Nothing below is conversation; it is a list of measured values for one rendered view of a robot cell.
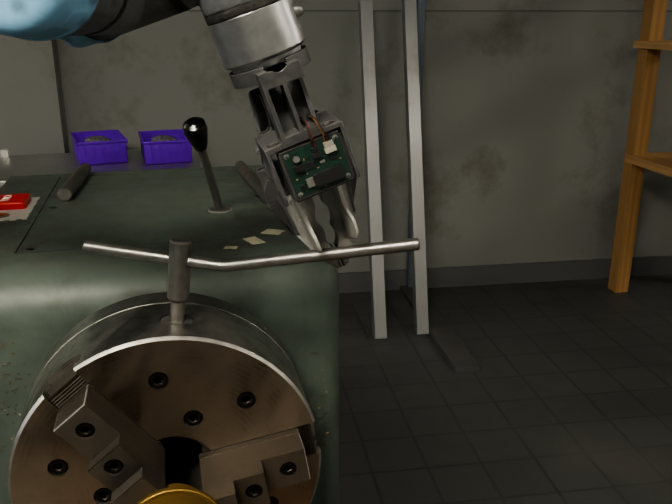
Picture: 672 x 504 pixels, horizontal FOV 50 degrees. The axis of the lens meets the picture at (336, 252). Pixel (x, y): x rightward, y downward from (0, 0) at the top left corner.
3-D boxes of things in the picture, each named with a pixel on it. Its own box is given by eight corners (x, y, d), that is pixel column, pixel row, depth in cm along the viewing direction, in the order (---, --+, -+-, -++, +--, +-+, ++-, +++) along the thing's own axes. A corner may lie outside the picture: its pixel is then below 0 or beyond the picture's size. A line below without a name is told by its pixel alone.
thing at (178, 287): (161, 348, 73) (166, 241, 70) (169, 339, 75) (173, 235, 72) (182, 351, 73) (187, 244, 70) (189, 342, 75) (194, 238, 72)
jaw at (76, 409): (133, 458, 76) (47, 388, 71) (169, 427, 75) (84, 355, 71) (129, 527, 65) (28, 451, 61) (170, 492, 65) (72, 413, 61)
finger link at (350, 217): (355, 281, 67) (322, 193, 64) (339, 261, 73) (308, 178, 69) (385, 268, 67) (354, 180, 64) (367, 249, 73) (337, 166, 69)
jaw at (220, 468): (195, 433, 76) (303, 404, 78) (205, 471, 78) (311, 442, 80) (201, 497, 66) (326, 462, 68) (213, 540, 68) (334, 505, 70)
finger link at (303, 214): (322, 295, 67) (289, 206, 63) (309, 273, 72) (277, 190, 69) (353, 282, 67) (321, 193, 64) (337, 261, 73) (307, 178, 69)
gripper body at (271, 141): (285, 215, 62) (232, 81, 57) (270, 191, 70) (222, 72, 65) (366, 182, 62) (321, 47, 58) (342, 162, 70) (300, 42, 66)
